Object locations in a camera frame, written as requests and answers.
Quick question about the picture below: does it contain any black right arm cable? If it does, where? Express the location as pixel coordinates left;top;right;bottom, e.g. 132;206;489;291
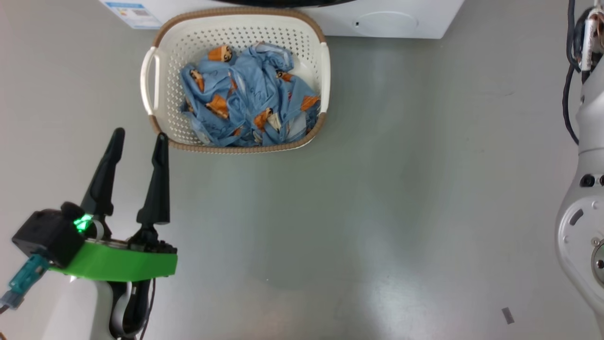
562;0;593;145

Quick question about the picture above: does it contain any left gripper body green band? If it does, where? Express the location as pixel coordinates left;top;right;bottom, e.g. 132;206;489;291
50;218;178;282

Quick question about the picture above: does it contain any teal left camera cable plug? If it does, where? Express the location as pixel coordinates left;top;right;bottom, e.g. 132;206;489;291
0;254;50;310

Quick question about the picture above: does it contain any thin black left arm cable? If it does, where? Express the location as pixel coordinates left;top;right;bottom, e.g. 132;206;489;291
139;279;157;340

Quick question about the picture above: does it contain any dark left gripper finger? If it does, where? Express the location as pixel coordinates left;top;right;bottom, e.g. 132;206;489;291
80;127;126;218
136;133;171;226

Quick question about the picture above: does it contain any white washing machine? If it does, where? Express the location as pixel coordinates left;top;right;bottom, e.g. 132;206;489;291
99;0;465;39

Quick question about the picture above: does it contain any blue energy label sticker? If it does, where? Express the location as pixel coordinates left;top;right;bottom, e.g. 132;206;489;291
105;1;163;30

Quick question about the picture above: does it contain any blue garment with orange print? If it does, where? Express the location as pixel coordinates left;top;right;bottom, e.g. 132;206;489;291
179;42;293;147
236;42;321;146

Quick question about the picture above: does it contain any cream perforated laundry basket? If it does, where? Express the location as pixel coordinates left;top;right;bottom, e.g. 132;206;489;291
140;7;331;154

